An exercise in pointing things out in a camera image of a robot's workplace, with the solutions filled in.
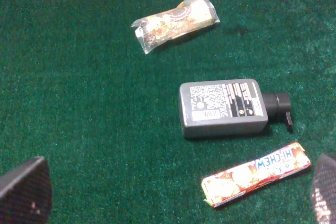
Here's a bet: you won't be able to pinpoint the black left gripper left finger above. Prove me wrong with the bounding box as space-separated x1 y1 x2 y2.
1 156 53 223

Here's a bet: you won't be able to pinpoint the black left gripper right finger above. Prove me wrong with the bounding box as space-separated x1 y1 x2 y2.
310 153 335 223

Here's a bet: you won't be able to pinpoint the Hi-Chew candy pack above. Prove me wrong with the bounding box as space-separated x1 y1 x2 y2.
201 142 311 208

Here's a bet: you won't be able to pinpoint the green velvet table cloth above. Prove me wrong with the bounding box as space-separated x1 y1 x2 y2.
1 0 335 223

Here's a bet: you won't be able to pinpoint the grey pump bottle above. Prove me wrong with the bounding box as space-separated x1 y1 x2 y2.
179 79 293 138

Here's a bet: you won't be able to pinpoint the clear wrapped snack packet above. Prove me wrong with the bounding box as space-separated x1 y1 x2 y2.
131 0 220 54

